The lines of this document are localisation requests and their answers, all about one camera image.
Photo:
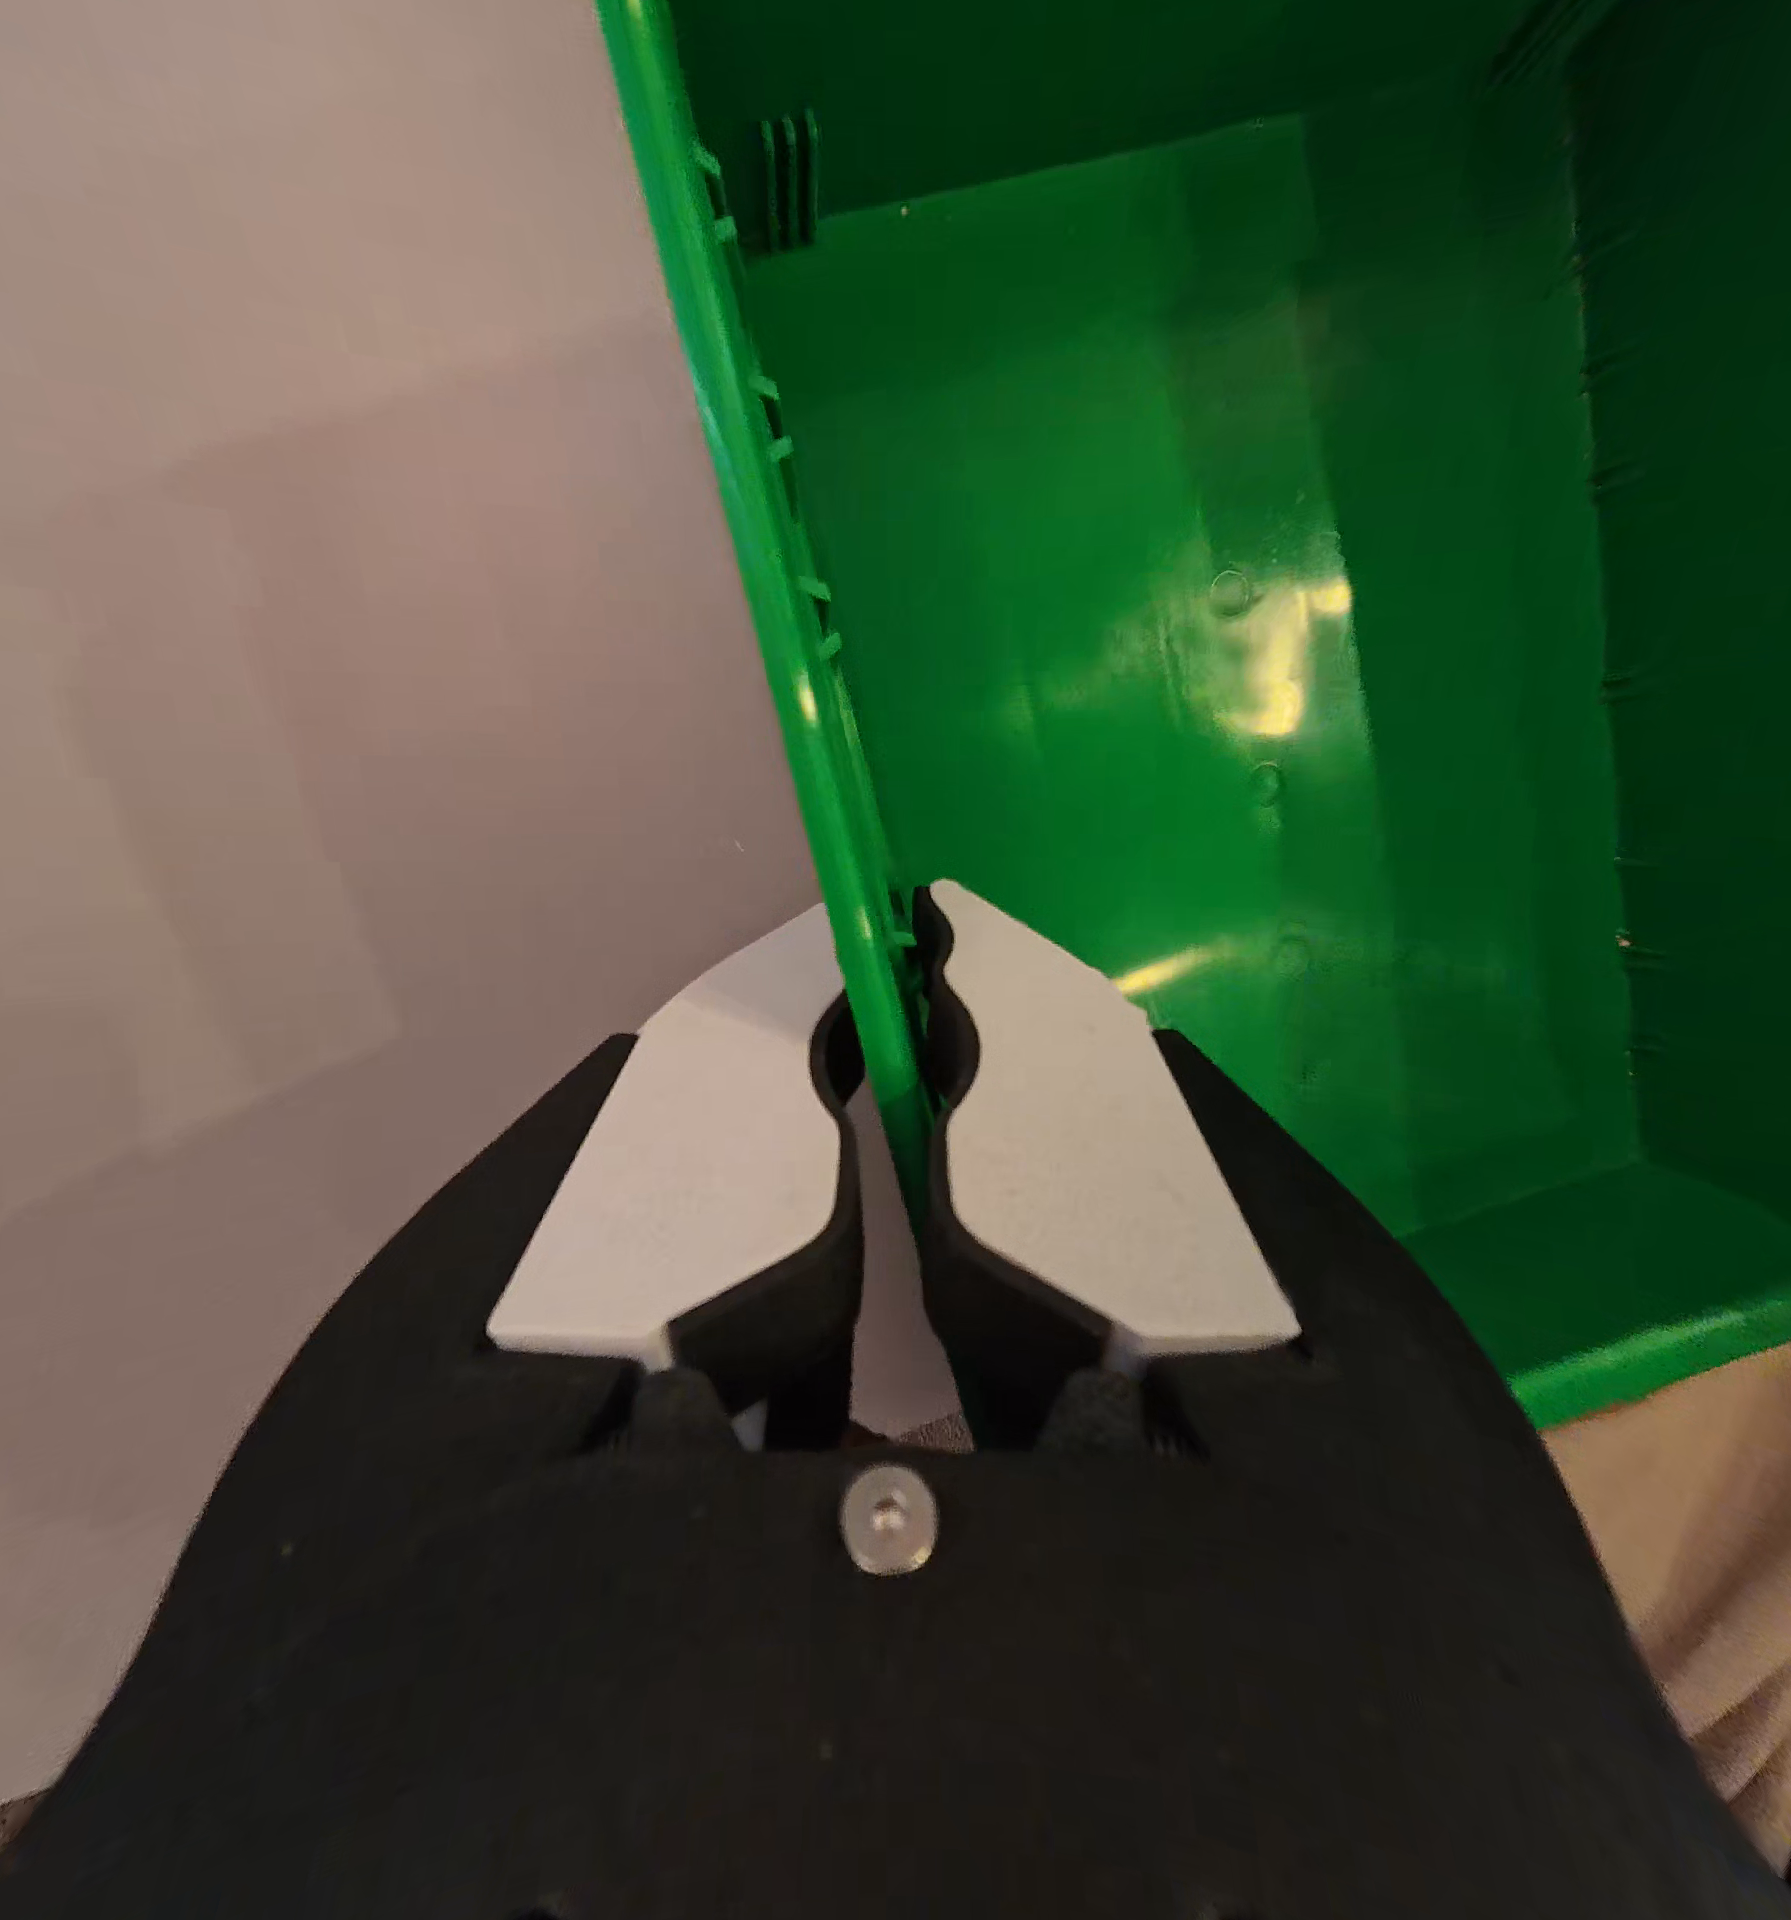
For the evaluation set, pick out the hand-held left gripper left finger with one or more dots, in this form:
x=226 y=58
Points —
x=685 y=1169

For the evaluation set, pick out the green plastic bin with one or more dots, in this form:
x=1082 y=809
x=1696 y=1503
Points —
x=1136 y=600

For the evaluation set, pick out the beige cloth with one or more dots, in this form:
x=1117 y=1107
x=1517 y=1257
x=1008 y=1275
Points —
x=1736 y=1575

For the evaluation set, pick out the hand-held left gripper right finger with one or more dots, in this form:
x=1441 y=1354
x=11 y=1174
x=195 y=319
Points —
x=1089 y=1169

